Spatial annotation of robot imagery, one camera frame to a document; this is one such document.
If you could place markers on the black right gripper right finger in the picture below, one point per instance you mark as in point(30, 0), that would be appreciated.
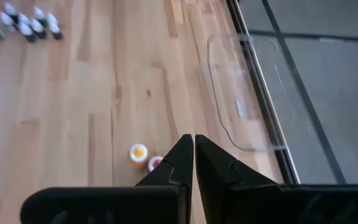
point(228, 199)

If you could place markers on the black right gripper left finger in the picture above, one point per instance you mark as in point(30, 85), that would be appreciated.
point(166, 202)

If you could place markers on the red food colouring bottle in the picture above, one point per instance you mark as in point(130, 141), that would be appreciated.
point(155, 162)

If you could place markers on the yellow food colouring bottle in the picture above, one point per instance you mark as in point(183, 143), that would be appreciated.
point(138, 154)

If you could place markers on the clear plastic bin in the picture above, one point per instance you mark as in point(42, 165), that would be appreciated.
point(241, 109)

